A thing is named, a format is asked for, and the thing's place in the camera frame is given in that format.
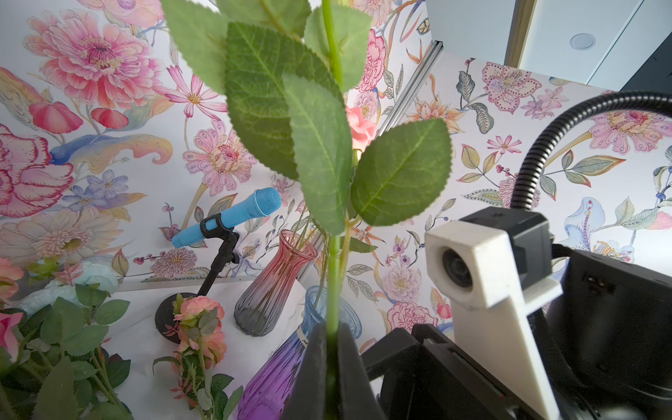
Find red glass vase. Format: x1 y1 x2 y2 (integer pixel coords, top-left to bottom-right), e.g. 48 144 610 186
234 230 318 337

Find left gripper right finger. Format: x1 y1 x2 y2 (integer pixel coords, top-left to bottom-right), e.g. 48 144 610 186
338 323 385 420

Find purple blue glass vase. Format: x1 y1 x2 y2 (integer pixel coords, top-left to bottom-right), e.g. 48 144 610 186
235 285 363 420

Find large pink rose stem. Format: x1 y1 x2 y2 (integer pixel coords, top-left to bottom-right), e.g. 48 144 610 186
346 107 377 152

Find pink rose spray stem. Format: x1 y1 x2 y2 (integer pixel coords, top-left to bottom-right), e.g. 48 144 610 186
153 293 243 419

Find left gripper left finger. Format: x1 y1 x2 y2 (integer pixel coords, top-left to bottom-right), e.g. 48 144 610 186
281 322 327 420

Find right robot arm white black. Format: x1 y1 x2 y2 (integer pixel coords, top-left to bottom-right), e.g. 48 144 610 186
363 92 671 419

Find coral pink rose stem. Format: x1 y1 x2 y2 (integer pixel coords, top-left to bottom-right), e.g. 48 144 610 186
161 1 452 419

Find blue microphone on black stand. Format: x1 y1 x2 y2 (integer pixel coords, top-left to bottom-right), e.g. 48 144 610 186
154 187 283 345

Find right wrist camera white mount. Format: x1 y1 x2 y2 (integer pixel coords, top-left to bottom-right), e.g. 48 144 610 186
425 206 562 419

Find pink flower bouquet green stems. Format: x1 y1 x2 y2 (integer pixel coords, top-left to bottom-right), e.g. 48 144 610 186
1 259 133 419

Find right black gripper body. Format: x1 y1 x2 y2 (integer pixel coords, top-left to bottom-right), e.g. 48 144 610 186
360 322 672 420

